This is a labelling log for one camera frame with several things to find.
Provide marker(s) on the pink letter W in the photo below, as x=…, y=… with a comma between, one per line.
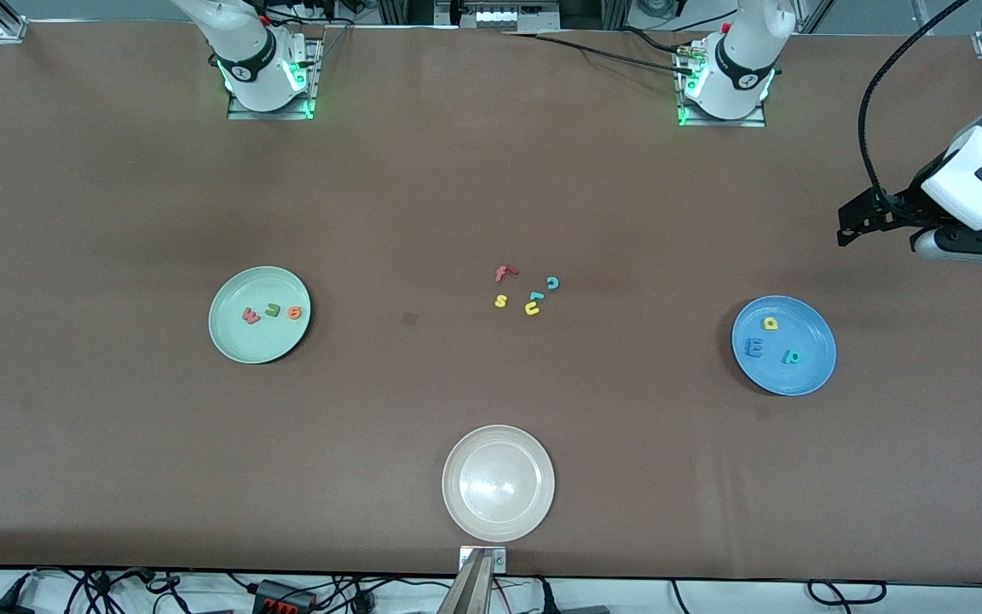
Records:
x=251, y=315

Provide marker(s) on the red letter f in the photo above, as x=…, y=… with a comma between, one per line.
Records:
x=505, y=273

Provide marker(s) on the metal camera mount pole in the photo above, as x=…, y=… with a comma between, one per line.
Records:
x=470, y=593

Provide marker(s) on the teal letter d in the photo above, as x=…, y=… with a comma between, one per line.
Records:
x=790, y=356

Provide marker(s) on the grey control box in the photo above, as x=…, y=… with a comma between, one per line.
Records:
x=495, y=15

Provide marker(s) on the blue letter E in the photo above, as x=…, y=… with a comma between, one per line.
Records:
x=753, y=347

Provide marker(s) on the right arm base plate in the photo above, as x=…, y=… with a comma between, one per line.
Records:
x=310, y=85

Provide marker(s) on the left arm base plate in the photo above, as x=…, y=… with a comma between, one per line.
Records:
x=687, y=122

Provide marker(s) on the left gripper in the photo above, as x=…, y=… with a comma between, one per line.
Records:
x=906, y=205

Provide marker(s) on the beige plate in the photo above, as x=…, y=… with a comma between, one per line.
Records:
x=498, y=483

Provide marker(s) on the black power strip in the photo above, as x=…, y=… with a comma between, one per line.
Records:
x=282, y=597

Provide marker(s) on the blue plate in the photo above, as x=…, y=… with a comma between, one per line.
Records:
x=798, y=375

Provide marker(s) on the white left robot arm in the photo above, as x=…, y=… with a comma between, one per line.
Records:
x=747, y=60

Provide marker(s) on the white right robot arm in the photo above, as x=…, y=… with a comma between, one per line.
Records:
x=248, y=51

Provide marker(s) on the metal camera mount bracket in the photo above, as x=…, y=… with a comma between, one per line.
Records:
x=499, y=558

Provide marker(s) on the green plate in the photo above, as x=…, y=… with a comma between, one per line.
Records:
x=261, y=345

